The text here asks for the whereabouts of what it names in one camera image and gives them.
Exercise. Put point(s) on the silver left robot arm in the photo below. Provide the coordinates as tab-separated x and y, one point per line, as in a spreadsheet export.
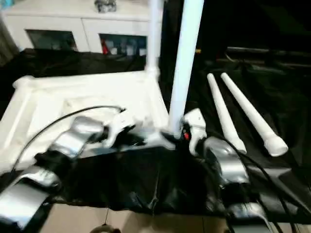
68	143

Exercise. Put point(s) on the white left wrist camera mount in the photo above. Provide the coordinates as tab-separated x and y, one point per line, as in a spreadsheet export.
119	126

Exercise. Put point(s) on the grey curtain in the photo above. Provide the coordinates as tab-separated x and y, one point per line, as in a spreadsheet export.
7	43

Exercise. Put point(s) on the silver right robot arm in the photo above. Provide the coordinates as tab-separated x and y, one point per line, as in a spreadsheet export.
226	160

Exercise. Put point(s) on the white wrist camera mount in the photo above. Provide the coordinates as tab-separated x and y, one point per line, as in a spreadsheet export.
119	126
194	121

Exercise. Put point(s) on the white plastic table top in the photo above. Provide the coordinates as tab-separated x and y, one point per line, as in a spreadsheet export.
73	92

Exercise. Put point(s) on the dark robot foot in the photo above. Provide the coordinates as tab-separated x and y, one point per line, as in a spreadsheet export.
104	229

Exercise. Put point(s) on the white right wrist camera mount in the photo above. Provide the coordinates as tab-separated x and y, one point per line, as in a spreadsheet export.
194	121

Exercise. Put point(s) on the black glossy mat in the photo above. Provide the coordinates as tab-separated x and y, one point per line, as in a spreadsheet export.
133	179

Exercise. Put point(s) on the long black bar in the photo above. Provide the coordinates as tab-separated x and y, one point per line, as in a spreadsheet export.
267	50

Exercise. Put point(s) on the white plastic table leg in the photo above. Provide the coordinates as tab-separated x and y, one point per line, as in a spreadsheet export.
250	109
154	36
185	60
223	111

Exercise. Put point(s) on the white cabinet with glass doors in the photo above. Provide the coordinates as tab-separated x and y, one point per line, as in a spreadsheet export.
73	26

